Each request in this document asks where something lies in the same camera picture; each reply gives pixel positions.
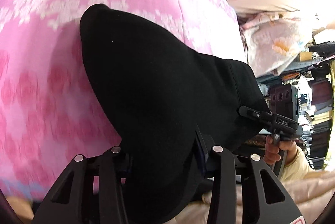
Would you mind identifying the black pants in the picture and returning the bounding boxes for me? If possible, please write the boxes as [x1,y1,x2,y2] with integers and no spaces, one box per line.
[80,4,268,223]

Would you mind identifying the beige padded blanket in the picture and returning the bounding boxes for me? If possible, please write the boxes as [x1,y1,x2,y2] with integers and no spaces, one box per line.
[168,171,334,223]

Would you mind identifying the person's right hand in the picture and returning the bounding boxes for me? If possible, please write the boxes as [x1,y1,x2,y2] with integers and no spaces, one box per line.
[263,135,298,165]

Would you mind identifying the pink floral bed sheet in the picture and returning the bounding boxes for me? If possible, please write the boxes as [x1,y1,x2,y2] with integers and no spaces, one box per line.
[1,0,245,200]

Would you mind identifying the cream sleeve forearm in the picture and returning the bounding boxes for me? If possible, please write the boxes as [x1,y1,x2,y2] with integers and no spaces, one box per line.
[279,147,315,182]

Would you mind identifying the pink floral quilt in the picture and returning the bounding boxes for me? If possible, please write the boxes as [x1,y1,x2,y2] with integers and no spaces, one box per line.
[240,11,313,77]

